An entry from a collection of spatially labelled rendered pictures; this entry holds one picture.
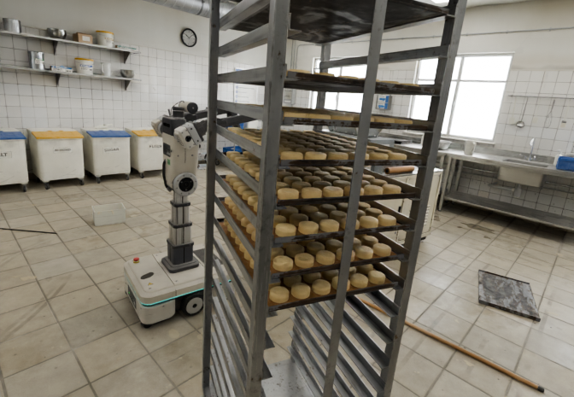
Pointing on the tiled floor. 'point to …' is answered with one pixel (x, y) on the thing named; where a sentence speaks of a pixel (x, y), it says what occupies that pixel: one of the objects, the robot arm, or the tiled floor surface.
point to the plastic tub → (108, 214)
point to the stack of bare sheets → (506, 294)
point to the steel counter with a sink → (539, 170)
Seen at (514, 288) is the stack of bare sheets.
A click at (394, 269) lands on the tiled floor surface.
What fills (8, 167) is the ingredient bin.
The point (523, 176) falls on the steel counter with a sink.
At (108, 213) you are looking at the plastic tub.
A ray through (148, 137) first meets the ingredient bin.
